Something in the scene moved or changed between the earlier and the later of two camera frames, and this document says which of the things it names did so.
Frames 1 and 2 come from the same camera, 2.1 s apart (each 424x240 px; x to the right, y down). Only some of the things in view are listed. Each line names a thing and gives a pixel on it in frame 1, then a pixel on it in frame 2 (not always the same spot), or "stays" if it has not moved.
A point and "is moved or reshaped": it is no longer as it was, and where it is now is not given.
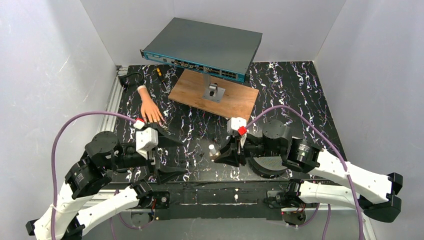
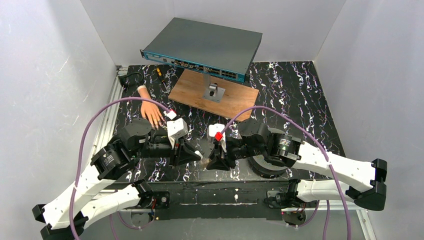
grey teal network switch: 210,48 stays
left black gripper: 152,156 → 177,151
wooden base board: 238,100 stays
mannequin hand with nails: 149,106 stays
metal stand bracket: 211,91 stays
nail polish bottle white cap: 212,150 is moved or reshaped
